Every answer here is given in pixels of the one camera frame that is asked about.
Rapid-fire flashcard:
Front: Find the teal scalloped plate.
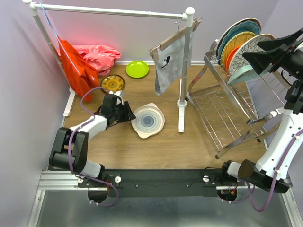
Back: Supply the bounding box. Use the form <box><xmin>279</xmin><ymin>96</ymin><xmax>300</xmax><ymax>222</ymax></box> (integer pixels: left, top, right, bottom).
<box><xmin>217</xmin><ymin>19</ymin><xmax>261</xmax><ymax>63</ymax></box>

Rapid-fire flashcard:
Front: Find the blue wire hanger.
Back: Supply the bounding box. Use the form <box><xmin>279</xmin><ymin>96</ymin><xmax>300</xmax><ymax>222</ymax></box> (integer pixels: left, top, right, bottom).
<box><xmin>39</xmin><ymin>2</ymin><xmax>81</xmax><ymax>76</ymax></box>

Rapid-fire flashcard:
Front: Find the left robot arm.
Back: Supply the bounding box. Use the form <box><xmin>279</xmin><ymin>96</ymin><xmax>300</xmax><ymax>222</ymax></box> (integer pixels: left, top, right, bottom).
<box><xmin>49</xmin><ymin>91</ymin><xmax>135</xmax><ymax>187</ymax></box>

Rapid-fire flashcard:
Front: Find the dark yellow patterned plate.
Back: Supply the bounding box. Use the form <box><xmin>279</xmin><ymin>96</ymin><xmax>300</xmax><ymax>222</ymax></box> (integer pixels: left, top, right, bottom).
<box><xmin>100</xmin><ymin>74</ymin><xmax>125</xmax><ymax>93</ymax></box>

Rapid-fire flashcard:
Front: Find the orange garment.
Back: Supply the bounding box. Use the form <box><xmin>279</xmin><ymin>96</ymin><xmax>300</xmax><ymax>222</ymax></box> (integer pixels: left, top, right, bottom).
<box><xmin>58</xmin><ymin>38</ymin><xmax>99</xmax><ymax>103</ymax></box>

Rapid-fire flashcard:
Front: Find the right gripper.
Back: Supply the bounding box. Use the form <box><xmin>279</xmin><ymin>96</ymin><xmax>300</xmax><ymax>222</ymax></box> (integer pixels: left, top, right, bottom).
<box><xmin>243</xmin><ymin>29</ymin><xmax>303</xmax><ymax>80</ymax></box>

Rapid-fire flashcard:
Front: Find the grey panda towel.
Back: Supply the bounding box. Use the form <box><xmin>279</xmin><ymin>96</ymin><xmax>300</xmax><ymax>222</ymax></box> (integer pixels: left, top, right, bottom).
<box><xmin>154</xmin><ymin>35</ymin><xmax>185</xmax><ymax>95</ymax></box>

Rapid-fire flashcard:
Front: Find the white clothes rack frame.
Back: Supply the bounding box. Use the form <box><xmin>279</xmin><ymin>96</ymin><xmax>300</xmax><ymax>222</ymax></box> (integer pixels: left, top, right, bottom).
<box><xmin>23</xmin><ymin>0</ymin><xmax>195</xmax><ymax>133</ymax></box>

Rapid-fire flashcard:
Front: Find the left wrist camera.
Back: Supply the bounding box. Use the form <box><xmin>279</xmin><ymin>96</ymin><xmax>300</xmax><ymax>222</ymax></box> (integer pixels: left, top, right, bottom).
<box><xmin>113</xmin><ymin>90</ymin><xmax>124</xmax><ymax>98</ymax></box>

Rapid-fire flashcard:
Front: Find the lime green plate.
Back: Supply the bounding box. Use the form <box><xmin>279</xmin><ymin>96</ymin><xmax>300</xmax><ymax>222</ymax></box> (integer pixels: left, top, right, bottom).
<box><xmin>125</xmin><ymin>61</ymin><xmax>149</xmax><ymax>79</ymax></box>

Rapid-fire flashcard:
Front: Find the pink plastic bag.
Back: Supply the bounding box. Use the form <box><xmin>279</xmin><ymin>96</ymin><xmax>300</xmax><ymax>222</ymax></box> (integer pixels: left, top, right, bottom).
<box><xmin>72</xmin><ymin>45</ymin><xmax>121</xmax><ymax>76</ymax></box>

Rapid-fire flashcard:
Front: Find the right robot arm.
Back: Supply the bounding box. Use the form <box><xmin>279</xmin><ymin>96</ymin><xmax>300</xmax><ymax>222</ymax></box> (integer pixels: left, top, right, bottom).
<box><xmin>218</xmin><ymin>29</ymin><xmax>303</xmax><ymax>193</ymax></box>

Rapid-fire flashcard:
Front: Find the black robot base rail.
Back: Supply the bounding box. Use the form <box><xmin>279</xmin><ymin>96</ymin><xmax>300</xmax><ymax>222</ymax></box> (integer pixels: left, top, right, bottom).
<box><xmin>78</xmin><ymin>169</ymin><xmax>254</xmax><ymax>198</ymax></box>

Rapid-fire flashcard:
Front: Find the brown rim floral plate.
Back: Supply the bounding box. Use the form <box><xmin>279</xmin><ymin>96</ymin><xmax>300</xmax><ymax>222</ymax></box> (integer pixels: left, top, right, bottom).
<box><xmin>228</xmin><ymin>34</ymin><xmax>277</xmax><ymax>75</ymax></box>

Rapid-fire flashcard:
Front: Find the woven bamboo plate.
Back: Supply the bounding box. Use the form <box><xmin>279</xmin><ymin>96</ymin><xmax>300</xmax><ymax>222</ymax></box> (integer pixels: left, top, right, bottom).
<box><xmin>220</xmin><ymin>31</ymin><xmax>256</xmax><ymax>65</ymax></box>

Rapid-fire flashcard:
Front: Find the orange plastic plate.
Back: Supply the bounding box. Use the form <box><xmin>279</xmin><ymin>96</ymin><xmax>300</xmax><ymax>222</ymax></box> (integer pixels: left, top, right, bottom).
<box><xmin>225</xmin><ymin>46</ymin><xmax>240</xmax><ymax>73</ymax></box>

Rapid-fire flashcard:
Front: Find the white striped plate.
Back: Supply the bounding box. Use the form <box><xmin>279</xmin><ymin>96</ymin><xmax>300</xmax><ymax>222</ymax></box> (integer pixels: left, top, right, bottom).
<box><xmin>131</xmin><ymin>103</ymin><xmax>165</xmax><ymax>139</ymax></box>

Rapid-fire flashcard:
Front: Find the light blue divided tray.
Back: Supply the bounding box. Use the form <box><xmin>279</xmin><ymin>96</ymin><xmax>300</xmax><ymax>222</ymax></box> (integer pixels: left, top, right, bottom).
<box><xmin>227</xmin><ymin>65</ymin><xmax>259</xmax><ymax>86</ymax></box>

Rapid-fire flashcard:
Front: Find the metal dish rack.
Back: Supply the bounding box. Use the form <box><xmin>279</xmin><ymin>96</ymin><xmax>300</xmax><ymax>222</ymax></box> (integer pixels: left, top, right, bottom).
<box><xmin>187</xmin><ymin>40</ymin><xmax>281</xmax><ymax>159</ymax></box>

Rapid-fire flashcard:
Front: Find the large floral ceramic plate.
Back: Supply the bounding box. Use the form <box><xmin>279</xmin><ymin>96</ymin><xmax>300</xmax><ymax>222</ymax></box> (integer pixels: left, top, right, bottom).
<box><xmin>215</xmin><ymin>17</ymin><xmax>262</xmax><ymax>55</ymax></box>

